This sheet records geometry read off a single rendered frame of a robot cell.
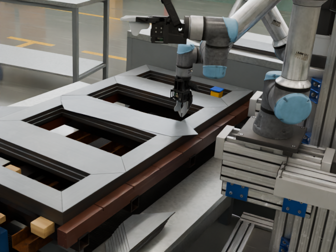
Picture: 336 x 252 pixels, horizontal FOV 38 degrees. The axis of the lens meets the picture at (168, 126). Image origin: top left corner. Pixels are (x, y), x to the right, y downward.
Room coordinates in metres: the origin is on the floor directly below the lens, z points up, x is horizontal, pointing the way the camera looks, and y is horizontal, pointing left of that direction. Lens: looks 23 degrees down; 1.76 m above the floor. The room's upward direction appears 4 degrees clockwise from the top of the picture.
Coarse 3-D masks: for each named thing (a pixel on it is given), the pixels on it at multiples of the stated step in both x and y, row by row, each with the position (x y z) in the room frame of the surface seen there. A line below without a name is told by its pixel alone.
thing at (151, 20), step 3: (135, 18) 1.49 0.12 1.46; (138, 18) 1.49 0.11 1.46; (141, 18) 1.48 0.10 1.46; (144, 18) 1.48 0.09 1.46; (147, 18) 1.48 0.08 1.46; (150, 18) 1.48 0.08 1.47; (153, 18) 1.48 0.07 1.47; (156, 18) 1.48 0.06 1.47; (159, 18) 1.50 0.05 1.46; (135, 21) 1.49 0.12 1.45; (138, 21) 1.49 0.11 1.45; (141, 21) 1.49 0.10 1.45; (144, 21) 1.49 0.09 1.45; (147, 21) 1.48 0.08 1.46; (150, 21) 1.48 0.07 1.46; (153, 21) 1.48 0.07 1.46
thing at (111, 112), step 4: (108, 108) 2.21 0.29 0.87; (112, 108) 2.21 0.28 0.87; (116, 108) 2.22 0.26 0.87; (120, 108) 2.22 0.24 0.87; (124, 108) 2.23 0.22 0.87; (100, 112) 2.15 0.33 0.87; (104, 112) 2.16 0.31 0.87; (108, 112) 2.16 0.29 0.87; (112, 112) 2.16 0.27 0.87; (116, 112) 2.17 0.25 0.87; (120, 112) 2.17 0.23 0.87; (96, 116) 2.10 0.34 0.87; (100, 116) 2.10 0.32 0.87; (104, 116) 2.11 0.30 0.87; (108, 116) 2.11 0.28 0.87; (112, 116) 2.11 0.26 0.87
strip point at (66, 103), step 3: (66, 99) 2.29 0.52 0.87; (69, 99) 2.29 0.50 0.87; (72, 99) 2.30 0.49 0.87; (75, 99) 2.30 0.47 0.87; (78, 99) 2.30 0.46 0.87; (81, 99) 2.31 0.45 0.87; (63, 102) 2.25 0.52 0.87; (66, 102) 2.25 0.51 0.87; (69, 102) 2.25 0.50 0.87; (72, 102) 2.26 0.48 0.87; (75, 102) 2.26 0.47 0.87; (63, 105) 2.21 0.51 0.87; (66, 105) 2.21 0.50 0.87; (69, 105) 2.21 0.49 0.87
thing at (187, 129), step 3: (186, 123) 2.09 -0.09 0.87; (183, 126) 2.05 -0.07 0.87; (186, 126) 2.05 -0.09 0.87; (189, 126) 2.06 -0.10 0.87; (180, 129) 2.02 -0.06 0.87; (183, 129) 2.02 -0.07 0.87; (186, 129) 2.02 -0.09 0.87; (189, 129) 2.02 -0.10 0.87; (192, 129) 2.03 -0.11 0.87; (177, 132) 1.98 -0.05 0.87; (180, 132) 1.98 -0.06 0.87; (183, 132) 1.99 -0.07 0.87; (186, 132) 1.99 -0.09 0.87; (189, 132) 1.99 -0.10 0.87; (174, 135) 1.95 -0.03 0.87; (177, 135) 1.95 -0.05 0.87; (180, 135) 1.95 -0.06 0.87
